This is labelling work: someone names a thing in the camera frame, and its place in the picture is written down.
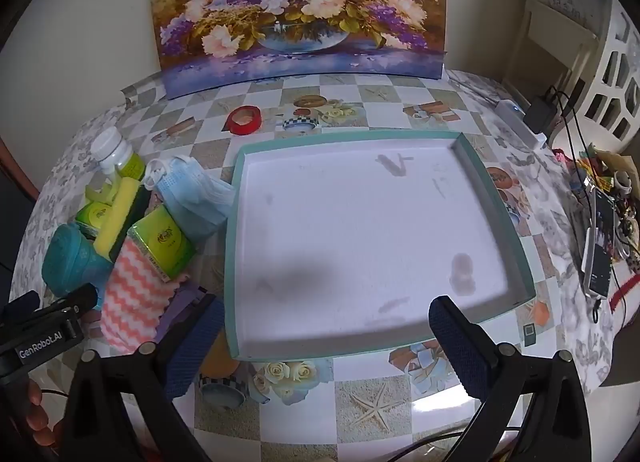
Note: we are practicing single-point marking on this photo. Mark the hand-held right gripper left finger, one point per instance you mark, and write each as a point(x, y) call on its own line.
point(195, 342)

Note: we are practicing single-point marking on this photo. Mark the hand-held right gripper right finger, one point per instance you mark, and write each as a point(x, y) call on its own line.
point(457, 342)

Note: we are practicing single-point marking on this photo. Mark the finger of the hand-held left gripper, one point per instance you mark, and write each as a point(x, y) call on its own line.
point(70, 304)
point(20, 303)

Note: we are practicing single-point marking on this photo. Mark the purple cloth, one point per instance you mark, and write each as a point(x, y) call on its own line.
point(182, 299)

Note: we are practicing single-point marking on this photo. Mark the pink white zigzag cloth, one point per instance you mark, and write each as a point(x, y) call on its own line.
point(130, 292)

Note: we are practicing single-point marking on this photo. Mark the yellow sponge with green scourer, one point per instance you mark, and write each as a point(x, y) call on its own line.
point(117, 217)

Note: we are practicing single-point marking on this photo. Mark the blue face mask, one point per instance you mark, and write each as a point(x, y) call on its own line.
point(195, 197)

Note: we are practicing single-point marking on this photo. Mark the red tape roll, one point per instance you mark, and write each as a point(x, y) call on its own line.
point(255, 125)

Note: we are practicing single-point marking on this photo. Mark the person's left hand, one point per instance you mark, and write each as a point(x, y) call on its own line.
point(42, 417)

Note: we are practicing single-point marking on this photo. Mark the teal towel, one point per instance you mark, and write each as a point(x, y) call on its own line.
point(70, 262)

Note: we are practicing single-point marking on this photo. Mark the checkered printed tablecloth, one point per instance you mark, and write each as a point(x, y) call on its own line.
point(375, 402)

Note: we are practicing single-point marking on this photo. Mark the white bottle with green label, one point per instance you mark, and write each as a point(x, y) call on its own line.
point(107, 146)

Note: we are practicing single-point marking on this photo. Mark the black phone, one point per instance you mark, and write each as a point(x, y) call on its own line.
point(600, 242)

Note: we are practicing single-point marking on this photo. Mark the pile of small colourful clutter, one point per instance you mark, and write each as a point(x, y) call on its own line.
point(620, 181)

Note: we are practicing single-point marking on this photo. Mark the white power strip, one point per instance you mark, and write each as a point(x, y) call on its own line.
point(515, 116)

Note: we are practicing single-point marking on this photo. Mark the black charger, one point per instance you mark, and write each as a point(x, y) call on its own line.
point(540, 114)

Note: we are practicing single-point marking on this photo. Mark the white lattice shelf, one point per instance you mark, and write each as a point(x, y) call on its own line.
point(620, 71)

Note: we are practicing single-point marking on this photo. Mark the flower painting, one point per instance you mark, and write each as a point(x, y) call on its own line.
point(300, 16)

